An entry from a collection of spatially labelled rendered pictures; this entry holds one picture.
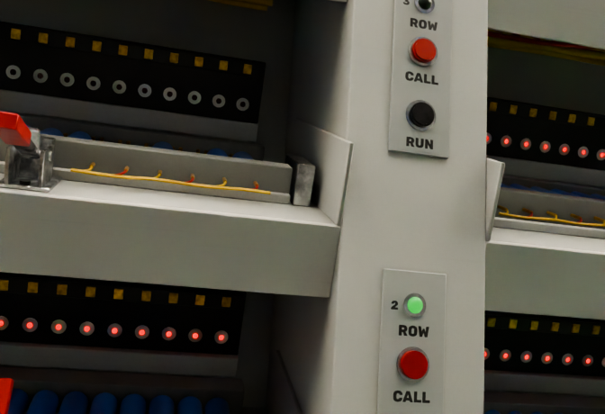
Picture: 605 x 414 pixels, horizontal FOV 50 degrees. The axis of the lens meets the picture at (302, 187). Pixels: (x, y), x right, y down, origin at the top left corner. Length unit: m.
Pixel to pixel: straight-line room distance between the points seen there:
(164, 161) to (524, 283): 0.24
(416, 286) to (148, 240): 0.16
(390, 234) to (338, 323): 0.06
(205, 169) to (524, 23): 0.25
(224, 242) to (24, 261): 0.11
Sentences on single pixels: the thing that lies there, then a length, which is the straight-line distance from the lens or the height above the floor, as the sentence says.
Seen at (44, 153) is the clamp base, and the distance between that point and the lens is 0.38.
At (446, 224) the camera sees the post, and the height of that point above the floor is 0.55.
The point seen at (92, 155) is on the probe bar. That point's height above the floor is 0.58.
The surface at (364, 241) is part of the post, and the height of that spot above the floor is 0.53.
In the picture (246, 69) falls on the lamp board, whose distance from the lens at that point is 0.56.
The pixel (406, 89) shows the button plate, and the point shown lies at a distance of 0.42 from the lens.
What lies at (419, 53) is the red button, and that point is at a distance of 0.43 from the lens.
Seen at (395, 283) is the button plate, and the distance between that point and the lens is 0.39.
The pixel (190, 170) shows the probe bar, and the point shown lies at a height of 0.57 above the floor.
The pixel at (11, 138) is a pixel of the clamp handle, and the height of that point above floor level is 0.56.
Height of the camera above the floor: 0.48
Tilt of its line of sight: 12 degrees up
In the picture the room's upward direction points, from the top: 4 degrees clockwise
